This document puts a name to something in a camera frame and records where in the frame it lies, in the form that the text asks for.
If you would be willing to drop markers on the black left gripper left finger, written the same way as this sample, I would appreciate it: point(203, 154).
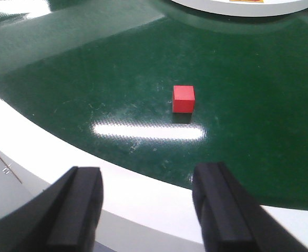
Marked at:
point(64, 217)

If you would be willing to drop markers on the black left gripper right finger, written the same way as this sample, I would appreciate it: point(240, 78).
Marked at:
point(230, 218)

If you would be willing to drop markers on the red cube block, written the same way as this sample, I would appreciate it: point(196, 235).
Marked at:
point(183, 99)

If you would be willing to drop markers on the white outer conveyor rim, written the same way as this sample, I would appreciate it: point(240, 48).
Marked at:
point(138, 213)

